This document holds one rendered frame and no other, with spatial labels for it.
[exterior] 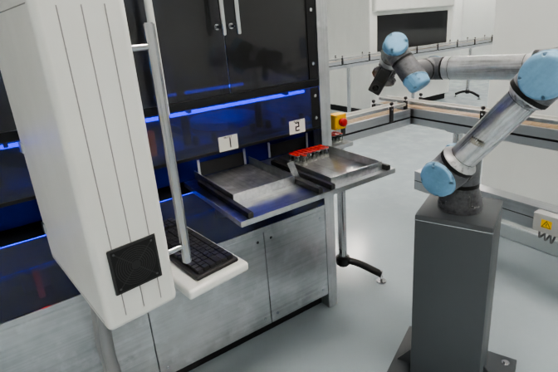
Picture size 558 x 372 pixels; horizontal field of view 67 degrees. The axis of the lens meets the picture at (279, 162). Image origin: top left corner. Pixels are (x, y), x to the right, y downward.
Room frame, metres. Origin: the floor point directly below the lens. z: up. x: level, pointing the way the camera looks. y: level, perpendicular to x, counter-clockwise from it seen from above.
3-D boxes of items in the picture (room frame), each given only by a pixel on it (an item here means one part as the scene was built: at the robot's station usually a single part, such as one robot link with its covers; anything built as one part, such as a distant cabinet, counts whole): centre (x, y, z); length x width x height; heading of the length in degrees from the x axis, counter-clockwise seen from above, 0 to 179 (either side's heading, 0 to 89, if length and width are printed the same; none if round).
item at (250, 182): (1.54, 0.15, 0.90); 0.34 x 0.26 x 0.04; 32
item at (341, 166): (1.63, -0.20, 0.90); 0.34 x 0.26 x 0.04; 32
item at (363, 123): (2.23, -0.45, 0.92); 0.69 x 0.15 x 0.16; 122
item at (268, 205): (1.57, -0.03, 0.87); 0.70 x 0.48 x 0.02; 122
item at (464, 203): (1.36, -0.63, 0.84); 0.15 x 0.15 x 0.10
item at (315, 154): (1.72, -0.14, 0.90); 0.18 x 0.02 x 0.05; 122
